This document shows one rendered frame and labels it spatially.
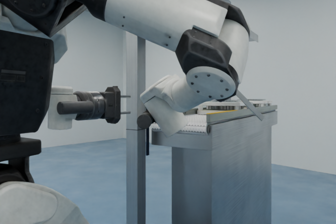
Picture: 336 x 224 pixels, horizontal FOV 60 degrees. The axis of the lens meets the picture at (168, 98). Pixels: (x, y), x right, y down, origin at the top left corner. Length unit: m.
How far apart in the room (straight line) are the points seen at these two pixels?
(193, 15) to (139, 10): 0.08
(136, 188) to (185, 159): 0.25
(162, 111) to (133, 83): 0.56
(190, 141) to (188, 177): 0.21
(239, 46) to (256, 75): 4.35
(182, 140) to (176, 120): 0.55
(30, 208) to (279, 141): 4.28
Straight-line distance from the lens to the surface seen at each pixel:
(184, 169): 1.35
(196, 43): 0.41
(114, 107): 0.96
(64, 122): 0.85
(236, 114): 1.43
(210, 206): 1.34
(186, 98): 0.57
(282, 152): 4.70
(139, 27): 0.44
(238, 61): 0.46
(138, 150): 1.23
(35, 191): 0.63
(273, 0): 4.90
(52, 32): 0.46
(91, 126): 6.78
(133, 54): 1.22
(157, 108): 0.67
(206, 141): 1.17
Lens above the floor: 1.03
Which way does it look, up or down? level
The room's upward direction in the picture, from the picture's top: straight up
